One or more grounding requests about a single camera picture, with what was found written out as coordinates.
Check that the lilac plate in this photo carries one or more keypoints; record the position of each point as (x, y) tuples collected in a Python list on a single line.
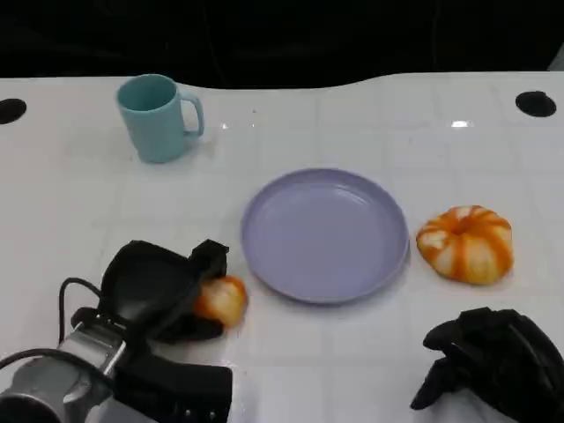
[(324, 238)]

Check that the orange white toy bread roll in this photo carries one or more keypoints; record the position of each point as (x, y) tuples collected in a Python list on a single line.
[(467, 247), (222, 302)]

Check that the black table grommet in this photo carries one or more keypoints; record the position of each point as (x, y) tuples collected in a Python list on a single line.
[(535, 104), (11, 110)]

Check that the pale green mug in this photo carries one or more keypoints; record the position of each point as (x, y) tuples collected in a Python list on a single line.
[(154, 130)]

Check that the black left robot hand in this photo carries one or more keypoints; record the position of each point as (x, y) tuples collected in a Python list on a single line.
[(145, 286)]

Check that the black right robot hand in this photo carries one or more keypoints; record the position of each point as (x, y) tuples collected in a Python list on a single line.
[(511, 365)]

